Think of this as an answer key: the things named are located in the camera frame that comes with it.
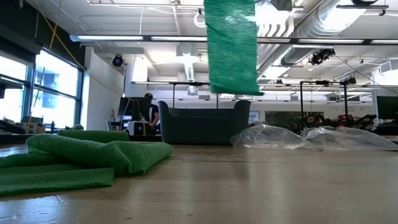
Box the black ceiling spotlight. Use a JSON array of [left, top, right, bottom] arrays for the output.
[[112, 54, 125, 68]]

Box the teal elastic bandage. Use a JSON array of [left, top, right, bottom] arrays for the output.
[[203, 0, 265, 96]]

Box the white cable coil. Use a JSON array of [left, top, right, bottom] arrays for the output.
[[193, 8, 208, 29]]

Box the silver ventilation duct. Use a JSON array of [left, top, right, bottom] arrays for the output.
[[257, 0, 369, 77]]

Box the green elastic bandage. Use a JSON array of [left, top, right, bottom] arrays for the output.
[[0, 129, 174, 197]]

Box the person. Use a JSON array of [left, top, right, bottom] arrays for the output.
[[143, 92, 161, 128]]

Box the tall black rig frame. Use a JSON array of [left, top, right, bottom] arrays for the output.
[[299, 79, 349, 125]]

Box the clear plastic bag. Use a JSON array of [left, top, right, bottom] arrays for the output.
[[229, 123, 318, 151], [299, 126, 398, 152]]

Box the large window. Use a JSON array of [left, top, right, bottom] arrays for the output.
[[0, 49, 84, 130]]

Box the dark teal plastic bin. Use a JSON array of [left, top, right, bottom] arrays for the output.
[[157, 99, 252, 146]]

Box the black ceiling camera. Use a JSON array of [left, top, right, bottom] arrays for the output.
[[309, 48, 336, 66]]

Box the black monitor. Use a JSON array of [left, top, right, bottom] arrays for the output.
[[376, 95, 398, 121], [118, 96, 152, 118]]

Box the long ceiling light bar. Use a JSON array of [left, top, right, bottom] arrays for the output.
[[69, 34, 398, 45]]

